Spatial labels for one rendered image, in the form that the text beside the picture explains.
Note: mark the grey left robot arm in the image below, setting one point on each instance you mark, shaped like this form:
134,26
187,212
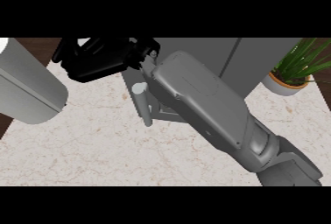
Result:
25,87

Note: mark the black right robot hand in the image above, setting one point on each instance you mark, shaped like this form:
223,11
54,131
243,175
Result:
96,59

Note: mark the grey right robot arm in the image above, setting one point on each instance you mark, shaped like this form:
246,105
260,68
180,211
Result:
202,96

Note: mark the grey cabinet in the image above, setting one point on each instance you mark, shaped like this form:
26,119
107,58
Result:
254,61

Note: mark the green plant in white pot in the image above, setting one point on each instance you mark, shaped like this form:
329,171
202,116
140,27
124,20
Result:
286,78

